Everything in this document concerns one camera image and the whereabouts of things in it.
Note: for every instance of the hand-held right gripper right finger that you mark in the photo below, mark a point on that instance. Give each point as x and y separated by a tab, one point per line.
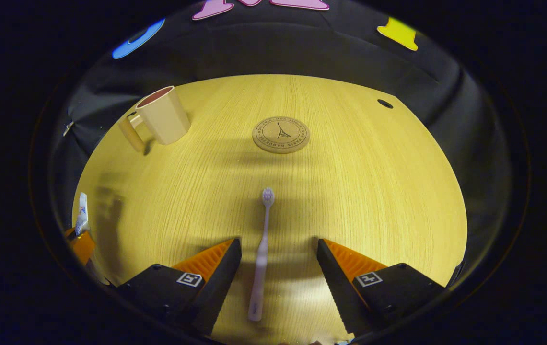
338	282

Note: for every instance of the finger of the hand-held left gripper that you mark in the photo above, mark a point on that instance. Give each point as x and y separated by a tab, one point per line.
83	247

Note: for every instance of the round cork coaster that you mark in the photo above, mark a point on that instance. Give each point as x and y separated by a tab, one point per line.
281	135

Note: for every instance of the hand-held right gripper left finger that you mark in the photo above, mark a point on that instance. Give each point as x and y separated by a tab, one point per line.
218	282

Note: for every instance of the small white clip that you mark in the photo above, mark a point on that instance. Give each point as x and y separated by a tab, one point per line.
68	128

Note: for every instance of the pale purple toothbrush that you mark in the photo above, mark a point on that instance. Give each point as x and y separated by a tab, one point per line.
262	258

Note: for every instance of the white toothpaste tube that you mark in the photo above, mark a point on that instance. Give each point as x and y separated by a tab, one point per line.
81	215

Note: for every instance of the wooden desktop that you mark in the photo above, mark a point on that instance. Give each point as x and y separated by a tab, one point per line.
350	191

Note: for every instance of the black backdrop cloth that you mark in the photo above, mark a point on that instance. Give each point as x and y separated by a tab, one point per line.
273	48

